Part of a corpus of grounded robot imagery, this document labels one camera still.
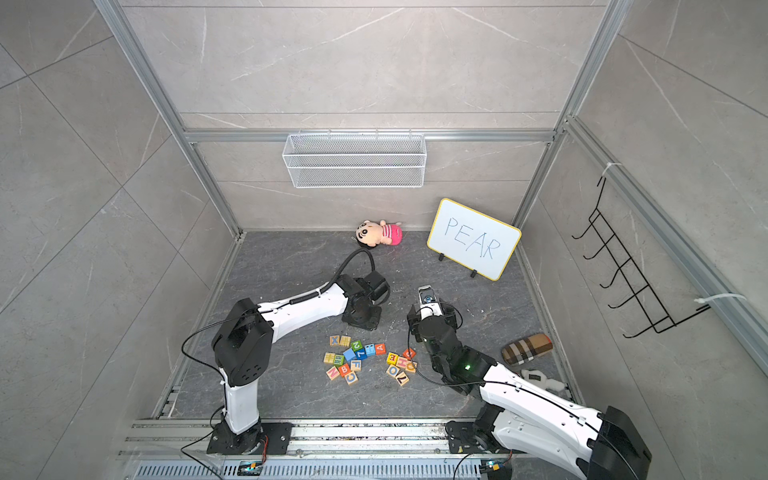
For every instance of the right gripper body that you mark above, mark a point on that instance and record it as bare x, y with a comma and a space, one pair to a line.
419, 331

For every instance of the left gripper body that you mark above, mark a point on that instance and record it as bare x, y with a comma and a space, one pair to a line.
370, 319

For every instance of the orange R block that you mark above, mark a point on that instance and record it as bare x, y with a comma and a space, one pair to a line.
409, 353

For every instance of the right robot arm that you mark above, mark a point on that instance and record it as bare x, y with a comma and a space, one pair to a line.
520, 416

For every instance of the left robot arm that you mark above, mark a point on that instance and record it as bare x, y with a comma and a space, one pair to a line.
243, 343

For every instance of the wooden 7 block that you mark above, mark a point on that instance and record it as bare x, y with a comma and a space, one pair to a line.
402, 378

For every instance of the wooden N block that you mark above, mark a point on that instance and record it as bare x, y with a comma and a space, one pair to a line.
332, 373

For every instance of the plush doll pink shirt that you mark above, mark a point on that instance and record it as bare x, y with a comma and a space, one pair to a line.
372, 234

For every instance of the white plush toy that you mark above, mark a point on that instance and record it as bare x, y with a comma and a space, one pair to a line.
539, 379

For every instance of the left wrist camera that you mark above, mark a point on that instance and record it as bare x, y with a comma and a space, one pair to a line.
377, 288

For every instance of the whiteboard with yellow frame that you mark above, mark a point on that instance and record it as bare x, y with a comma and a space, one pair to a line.
472, 239

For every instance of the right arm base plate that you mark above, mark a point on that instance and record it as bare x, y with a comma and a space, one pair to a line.
463, 440

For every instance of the white wire mesh basket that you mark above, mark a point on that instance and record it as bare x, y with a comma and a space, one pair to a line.
355, 160

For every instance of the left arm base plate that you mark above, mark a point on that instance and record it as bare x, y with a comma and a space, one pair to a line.
271, 438

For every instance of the black wire hook rack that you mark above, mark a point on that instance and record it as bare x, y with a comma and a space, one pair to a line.
657, 317

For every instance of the aluminium rail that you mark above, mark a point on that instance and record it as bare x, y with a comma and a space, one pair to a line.
335, 438

